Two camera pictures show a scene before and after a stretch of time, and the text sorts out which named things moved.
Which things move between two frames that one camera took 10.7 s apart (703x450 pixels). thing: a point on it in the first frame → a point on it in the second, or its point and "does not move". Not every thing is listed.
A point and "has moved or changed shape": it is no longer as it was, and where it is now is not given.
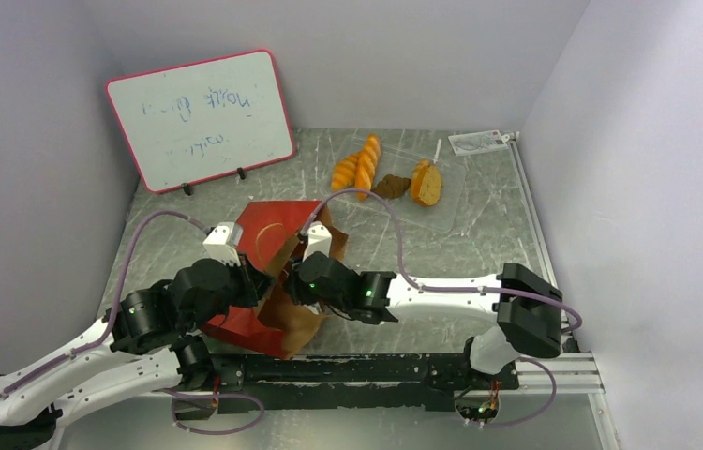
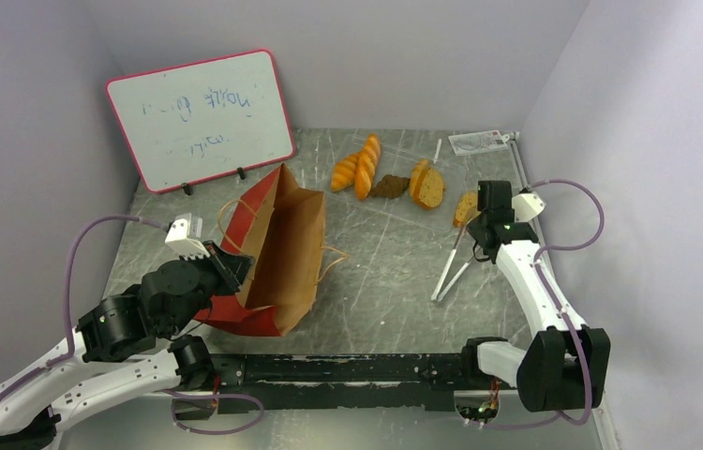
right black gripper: (296, 279) → (479, 236)
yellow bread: (417, 174) does not move
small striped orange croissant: (344, 173) does not move
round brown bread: (392, 186) does not move
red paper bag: (277, 234) has moved or changed shape
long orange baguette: (366, 165) does not move
